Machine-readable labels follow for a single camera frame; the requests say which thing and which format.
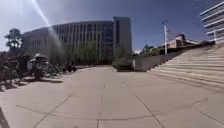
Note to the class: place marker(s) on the green bush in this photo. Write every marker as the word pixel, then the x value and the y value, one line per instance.
pixel 122 63

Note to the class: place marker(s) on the paved stone plaza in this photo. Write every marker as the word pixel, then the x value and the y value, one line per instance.
pixel 110 96

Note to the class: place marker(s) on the row of trees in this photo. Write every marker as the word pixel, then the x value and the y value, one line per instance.
pixel 80 53

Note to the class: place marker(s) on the large curved glass building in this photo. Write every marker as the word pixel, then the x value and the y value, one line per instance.
pixel 86 38

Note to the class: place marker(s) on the white pole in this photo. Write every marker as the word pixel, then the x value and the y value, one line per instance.
pixel 165 38

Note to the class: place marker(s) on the brown low building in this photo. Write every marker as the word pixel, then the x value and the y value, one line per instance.
pixel 180 42

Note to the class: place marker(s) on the row of parked bicycles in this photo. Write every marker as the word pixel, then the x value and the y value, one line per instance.
pixel 30 68

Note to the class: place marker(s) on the wide stone stairs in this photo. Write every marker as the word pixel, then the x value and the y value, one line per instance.
pixel 196 65

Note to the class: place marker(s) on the white banded building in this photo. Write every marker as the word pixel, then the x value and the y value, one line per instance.
pixel 214 21

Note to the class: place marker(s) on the grey concrete wall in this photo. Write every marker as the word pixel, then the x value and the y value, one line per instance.
pixel 151 60

